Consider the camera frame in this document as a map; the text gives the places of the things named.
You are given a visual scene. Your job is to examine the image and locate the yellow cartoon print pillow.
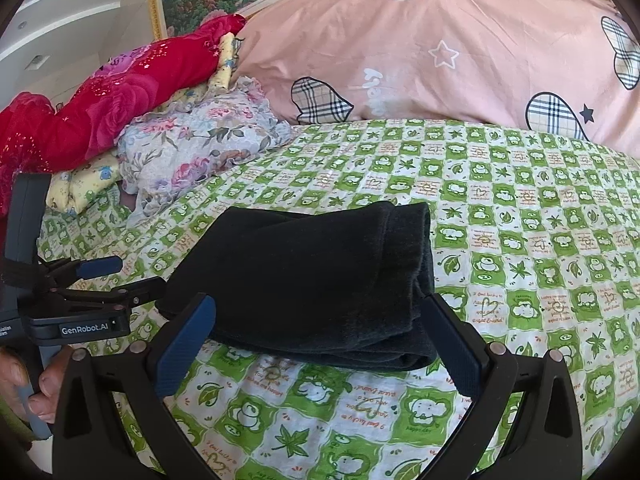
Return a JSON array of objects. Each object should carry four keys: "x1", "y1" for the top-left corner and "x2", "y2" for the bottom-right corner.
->
[{"x1": 45, "y1": 32, "x2": 246, "y2": 217}]

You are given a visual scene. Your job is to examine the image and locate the green patterned bed sheet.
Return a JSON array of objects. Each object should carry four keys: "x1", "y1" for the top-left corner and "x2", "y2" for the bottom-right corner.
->
[{"x1": 37, "y1": 119, "x2": 640, "y2": 480}]

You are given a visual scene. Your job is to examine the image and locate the floral ruffled cloth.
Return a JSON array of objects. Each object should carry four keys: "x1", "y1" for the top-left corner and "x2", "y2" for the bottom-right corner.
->
[{"x1": 116, "y1": 76, "x2": 293, "y2": 231}]

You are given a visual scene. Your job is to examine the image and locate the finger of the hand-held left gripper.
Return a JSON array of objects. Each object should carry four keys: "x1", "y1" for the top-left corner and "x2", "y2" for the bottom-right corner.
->
[
  {"x1": 49, "y1": 275, "x2": 167, "y2": 312},
  {"x1": 36, "y1": 254, "x2": 125, "y2": 287}
]

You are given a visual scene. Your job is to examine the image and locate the red floral blanket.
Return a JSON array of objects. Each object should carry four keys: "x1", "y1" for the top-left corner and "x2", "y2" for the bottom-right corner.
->
[{"x1": 0, "y1": 12, "x2": 248, "y2": 221}]

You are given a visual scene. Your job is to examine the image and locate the pink duvet with plaid hearts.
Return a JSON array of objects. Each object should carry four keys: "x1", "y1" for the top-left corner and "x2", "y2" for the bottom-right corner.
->
[{"x1": 235, "y1": 0, "x2": 640, "y2": 161}]

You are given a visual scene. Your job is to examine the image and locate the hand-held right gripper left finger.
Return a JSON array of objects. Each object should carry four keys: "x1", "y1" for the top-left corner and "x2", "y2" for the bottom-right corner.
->
[{"x1": 51, "y1": 293, "x2": 221, "y2": 480}]

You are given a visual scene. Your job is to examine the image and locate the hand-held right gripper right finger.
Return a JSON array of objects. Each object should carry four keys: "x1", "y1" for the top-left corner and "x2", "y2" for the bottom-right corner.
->
[{"x1": 421, "y1": 291, "x2": 584, "y2": 480}]

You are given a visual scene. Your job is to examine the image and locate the person's left hand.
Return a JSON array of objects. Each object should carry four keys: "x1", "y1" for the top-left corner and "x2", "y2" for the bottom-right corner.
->
[{"x1": 0, "y1": 345, "x2": 77, "y2": 424}]

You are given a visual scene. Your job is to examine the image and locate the black pants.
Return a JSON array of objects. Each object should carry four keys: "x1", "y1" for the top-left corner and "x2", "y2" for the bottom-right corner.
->
[{"x1": 159, "y1": 201, "x2": 443, "y2": 372}]

